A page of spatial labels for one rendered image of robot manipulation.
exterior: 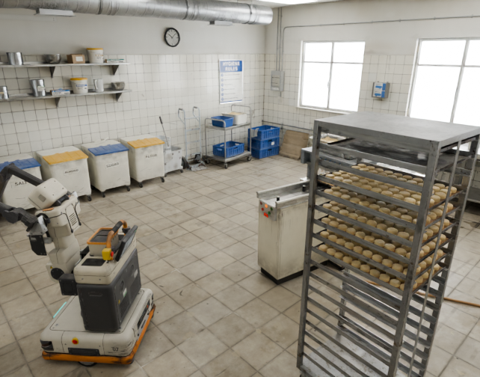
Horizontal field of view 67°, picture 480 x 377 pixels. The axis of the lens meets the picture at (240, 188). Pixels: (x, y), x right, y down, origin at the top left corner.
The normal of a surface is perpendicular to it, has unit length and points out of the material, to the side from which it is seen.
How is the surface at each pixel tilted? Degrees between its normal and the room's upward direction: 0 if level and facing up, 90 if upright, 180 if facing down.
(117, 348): 90
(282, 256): 90
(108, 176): 90
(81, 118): 90
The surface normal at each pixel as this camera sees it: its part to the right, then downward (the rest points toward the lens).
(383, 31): -0.74, 0.24
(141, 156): 0.61, 0.30
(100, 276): -0.07, 0.35
